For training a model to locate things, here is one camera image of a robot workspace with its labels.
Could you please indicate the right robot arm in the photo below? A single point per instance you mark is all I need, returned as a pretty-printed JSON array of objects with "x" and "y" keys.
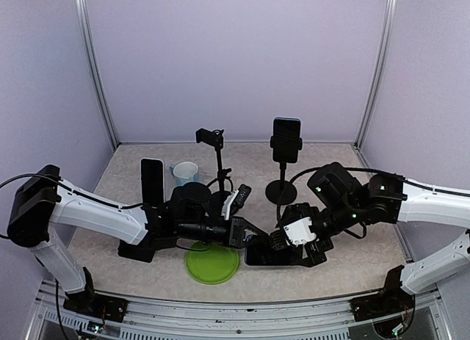
[{"x": 385, "y": 198}]

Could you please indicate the front aluminium rail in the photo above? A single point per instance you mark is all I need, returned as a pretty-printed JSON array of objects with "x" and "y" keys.
[{"x": 147, "y": 318}]

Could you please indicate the light blue mug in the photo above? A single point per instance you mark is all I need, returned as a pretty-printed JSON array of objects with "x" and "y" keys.
[{"x": 184, "y": 173}]

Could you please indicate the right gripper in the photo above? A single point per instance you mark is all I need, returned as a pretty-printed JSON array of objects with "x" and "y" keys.
[{"x": 316, "y": 252}]

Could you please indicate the aluminium frame post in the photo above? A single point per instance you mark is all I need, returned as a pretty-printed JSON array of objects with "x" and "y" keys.
[
  {"x": 87, "y": 36},
  {"x": 380, "y": 64}
]

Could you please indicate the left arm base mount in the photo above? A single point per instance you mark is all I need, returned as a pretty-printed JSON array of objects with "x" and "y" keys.
[{"x": 99, "y": 306}]

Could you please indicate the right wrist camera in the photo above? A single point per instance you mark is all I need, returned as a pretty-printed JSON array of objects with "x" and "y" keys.
[{"x": 293, "y": 234}]

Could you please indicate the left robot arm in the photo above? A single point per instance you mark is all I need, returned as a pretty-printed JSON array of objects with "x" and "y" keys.
[{"x": 47, "y": 199}]

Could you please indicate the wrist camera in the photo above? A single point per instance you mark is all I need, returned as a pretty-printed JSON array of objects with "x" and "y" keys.
[
  {"x": 293, "y": 234},
  {"x": 235, "y": 201}
]

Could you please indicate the black phone blue case bottom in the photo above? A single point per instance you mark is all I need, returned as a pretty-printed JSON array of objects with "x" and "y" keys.
[{"x": 262, "y": 255}]

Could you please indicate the short black clamp stand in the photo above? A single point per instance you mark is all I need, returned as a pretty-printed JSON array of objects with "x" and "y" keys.
[{"x": 280, "y": 191}]

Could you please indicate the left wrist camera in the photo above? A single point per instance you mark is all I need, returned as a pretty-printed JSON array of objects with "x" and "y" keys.
[{"x": 235, "y": 201}]

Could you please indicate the black phone white case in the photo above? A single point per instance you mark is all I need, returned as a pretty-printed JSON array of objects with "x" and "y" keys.
[{"x": 152, "y": 174}]

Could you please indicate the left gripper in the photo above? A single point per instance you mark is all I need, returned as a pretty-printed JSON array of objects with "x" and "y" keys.
[{"x": 236, "y": 231}]

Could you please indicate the tall black clamp stand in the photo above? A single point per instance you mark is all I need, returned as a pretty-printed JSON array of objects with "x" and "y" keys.
[{"x": 216, "y": 140}]

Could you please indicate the right aluminium frame post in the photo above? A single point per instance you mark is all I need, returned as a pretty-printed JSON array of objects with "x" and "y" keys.
[{"x": 380, "y": 64}]

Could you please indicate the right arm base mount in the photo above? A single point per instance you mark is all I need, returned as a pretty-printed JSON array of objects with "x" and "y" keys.
[{"x": 379, "y": 305}]

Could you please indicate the black folding phone stand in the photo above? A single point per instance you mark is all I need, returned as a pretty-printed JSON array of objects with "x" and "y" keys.
[{"x": 134, "y": 252}]

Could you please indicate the green plate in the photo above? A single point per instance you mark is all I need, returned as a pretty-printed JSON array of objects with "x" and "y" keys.
[{"x": 211, "y": 264}]

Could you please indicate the left aluminium frame post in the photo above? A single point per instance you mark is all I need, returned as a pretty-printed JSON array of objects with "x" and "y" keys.
[{"x": 87, "y": 36}]

